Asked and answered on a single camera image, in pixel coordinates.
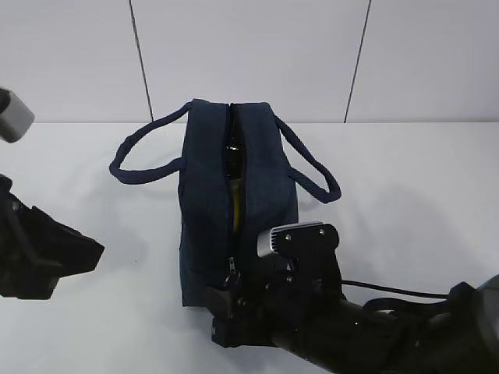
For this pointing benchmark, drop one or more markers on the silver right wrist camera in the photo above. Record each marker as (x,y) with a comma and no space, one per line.
(308,244)

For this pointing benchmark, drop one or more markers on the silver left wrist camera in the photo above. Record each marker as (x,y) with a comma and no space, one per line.
(16,117)

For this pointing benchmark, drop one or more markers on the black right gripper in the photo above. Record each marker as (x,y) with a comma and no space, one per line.
(257,310)

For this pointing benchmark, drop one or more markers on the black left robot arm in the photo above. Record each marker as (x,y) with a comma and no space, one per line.
(37,251)

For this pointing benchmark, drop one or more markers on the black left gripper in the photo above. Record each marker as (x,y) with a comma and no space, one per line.
(25,274)

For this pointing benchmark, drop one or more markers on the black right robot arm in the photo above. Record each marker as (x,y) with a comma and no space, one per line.
(385,335)

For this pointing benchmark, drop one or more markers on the green cucumber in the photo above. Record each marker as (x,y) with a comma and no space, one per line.
(235,151)

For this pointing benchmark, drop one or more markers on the yellow lemon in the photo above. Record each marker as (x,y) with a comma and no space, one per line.
(237,201)

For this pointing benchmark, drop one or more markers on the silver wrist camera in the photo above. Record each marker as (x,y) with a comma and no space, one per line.
(16,117)
(308,244)

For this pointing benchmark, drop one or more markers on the navy blue lunch bag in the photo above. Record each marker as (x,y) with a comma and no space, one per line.
(277,163)

